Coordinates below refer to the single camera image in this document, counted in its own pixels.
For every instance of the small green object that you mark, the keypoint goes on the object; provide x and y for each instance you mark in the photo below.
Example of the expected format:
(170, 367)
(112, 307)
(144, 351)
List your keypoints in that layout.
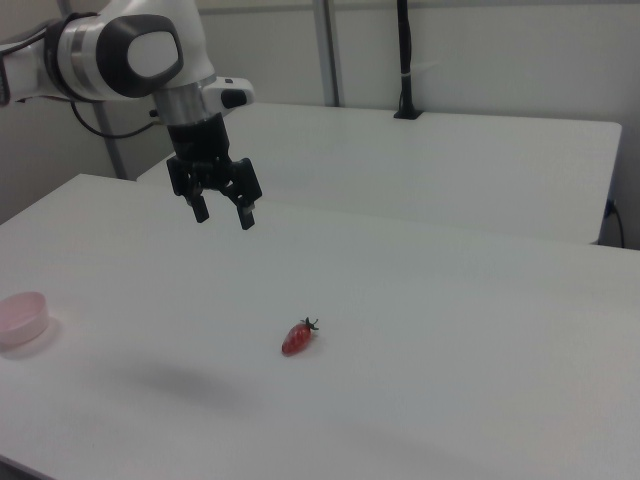
(296, 341)

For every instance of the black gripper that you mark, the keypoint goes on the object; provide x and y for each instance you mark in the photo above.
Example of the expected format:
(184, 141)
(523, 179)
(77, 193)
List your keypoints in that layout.
(202, 145)

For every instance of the pink plastic bowl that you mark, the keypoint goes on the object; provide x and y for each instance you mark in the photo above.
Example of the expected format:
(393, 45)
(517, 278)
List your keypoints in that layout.
(22, 320)

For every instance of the grey metal partition post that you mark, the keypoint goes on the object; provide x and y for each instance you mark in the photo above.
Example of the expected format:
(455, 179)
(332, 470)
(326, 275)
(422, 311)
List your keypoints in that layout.
(330, 50)
(115, 155)

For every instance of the white neighbouring table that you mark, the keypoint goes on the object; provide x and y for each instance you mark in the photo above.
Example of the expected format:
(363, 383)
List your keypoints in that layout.
(400, 165)

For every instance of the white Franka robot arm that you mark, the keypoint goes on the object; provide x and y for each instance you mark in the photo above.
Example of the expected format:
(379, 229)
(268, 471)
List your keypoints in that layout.
(145, 55)

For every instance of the black camera pole with base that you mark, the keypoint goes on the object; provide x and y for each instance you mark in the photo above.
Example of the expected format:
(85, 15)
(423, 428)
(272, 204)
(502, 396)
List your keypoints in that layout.
(405, 50)

